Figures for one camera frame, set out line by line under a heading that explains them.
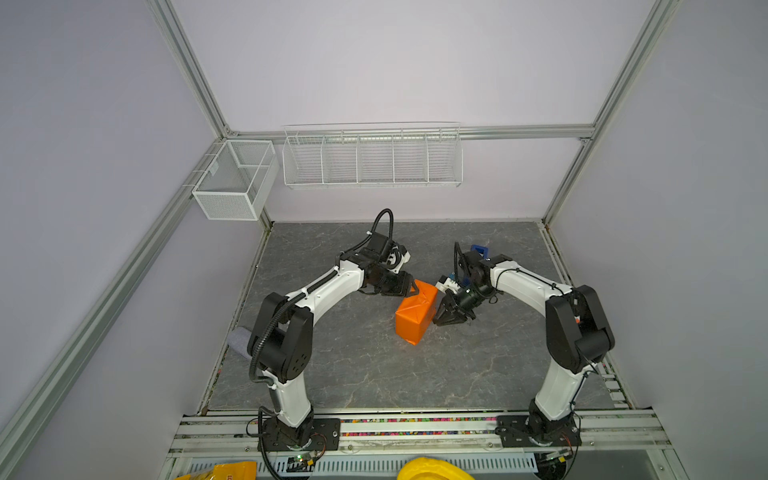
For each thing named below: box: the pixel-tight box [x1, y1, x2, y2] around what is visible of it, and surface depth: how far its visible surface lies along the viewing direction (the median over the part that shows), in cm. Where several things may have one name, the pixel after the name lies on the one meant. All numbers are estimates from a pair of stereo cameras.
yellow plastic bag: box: [174, 461, 257, 480], surface depth 67 cm
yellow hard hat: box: [397, 457, 475, 480], surface depth 67 cm
